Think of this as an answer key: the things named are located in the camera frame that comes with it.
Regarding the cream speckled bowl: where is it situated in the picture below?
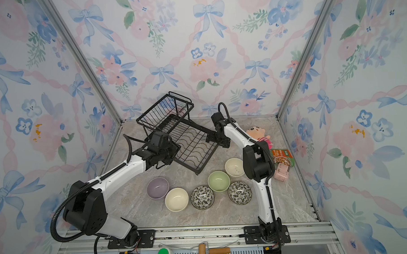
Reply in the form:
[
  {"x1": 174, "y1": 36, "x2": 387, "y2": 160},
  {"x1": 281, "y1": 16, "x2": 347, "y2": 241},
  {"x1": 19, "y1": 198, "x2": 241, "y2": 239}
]
[{"x1": 225, "y1": 158, "x2": 245, "y2": 177}]

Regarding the black wire dish rack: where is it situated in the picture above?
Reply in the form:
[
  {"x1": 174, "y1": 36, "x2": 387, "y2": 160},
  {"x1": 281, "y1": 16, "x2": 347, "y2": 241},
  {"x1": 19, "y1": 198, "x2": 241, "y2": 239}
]
[{"x1": 136, "y1": 91, "x2": 219, "y2": 175}]

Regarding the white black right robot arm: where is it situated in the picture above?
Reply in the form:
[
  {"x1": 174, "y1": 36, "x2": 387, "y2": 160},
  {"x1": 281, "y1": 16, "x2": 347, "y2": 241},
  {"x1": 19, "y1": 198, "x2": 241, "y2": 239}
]
[{"x1": 210, "y1": 120, "x2": 282, "y2": 243}]

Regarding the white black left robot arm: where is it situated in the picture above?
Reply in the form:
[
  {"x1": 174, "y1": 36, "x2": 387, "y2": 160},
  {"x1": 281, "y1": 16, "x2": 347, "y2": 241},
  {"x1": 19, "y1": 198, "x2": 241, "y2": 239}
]
[{"x1": 50, "y1": 143, "x2": 180, "y2": 248}]

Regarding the lavender bowl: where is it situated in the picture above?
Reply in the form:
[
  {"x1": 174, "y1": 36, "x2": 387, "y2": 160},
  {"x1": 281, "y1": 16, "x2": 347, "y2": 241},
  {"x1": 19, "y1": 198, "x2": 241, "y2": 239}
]
[{"x1": 146, "y1": 177, "x2": 170, "y2": 200}]

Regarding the pink plush doll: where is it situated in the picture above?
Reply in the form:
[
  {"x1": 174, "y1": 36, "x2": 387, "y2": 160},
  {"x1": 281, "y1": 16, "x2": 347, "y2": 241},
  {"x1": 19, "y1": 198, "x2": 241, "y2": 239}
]
[{"x1": 246, "y1": 126, "x2": 273, "y2": 149}]

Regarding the light green bowl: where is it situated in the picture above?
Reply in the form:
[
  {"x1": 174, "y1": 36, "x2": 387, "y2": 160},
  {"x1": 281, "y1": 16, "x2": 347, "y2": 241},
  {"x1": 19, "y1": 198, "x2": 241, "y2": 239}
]
[{"x1": 208, "y1": 171, "x2": 231, "y2": 192}]

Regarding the cream white bowl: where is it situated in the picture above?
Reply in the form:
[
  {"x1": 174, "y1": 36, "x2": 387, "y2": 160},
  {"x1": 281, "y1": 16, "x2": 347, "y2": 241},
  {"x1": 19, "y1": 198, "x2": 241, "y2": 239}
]
[{"x1": 165, "y1": 188, "x2": 189, "y2": 213}]

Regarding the left black floral bowl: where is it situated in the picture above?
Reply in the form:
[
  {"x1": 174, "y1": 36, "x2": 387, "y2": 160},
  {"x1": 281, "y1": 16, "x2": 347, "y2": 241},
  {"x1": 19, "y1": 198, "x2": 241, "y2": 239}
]
[{"x1": 190, "y1": 186, "x2": 215, "y2": 211}]

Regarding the black floral bowl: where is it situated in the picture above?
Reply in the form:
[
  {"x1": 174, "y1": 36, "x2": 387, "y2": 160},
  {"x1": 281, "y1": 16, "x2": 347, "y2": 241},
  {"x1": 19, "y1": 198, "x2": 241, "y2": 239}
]
[
  {"x1": 228, "y1": 181, "x2": 252, "y2": 205},
  {"x1": 190, "y1": 186, "x2": 215, "y2": 211}
]

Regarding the right black floral bowl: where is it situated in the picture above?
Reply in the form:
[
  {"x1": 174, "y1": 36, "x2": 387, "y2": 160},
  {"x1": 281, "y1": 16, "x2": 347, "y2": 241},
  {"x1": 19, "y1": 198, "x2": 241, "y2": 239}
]
[{"x1": 228, "y1": 181, "x2": 252, "y2": 205}]

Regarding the green red soup packet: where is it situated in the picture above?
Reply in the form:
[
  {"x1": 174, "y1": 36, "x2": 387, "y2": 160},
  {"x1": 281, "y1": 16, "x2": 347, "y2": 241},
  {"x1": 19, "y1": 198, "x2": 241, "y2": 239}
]
[{"x1": 270, "y1": 149, "x2": 295, "y2": 167}]

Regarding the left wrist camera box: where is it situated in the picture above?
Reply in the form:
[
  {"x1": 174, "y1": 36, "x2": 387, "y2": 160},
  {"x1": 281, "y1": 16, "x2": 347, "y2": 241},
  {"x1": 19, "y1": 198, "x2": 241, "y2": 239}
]
[{"x1": 150, "y1": 131, "x2": 171, "y2": 150}]

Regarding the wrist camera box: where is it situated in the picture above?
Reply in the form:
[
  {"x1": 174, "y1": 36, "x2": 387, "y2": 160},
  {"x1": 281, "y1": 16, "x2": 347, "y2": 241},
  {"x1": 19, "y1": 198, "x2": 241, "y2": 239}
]
[
  {"x1": 150, "y1": 131, "x2": 171, "y2": 150},
  {"x1": 211, "y1": 112, "x2": 229, "y2": 132}
]

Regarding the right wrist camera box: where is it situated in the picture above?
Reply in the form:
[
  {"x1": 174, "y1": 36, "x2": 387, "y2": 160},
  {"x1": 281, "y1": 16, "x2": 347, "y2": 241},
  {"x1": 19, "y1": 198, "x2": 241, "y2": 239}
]
[{"x1": 211, "y1": 112, "x2": 229, "y2": 132}]

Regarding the wooden handled tool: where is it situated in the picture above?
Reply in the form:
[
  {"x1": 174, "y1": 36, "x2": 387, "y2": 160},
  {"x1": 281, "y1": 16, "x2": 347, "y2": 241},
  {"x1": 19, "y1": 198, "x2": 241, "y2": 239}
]
[{"x1": 198, "y1": 242, "x2": 231, "y2": 254}]

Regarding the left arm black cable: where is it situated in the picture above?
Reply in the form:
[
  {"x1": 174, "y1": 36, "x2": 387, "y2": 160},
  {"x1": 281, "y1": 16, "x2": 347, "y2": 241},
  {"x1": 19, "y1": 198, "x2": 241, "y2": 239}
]
[{"x1": 46, "y1": 133, "x2": 154, "y2": 243}]

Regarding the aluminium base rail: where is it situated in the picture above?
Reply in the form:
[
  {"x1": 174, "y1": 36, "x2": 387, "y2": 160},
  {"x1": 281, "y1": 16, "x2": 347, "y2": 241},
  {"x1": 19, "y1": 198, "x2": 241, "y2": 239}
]
[{"x1": 58, "y1": 222, "x2": 345, "y2": 254}]

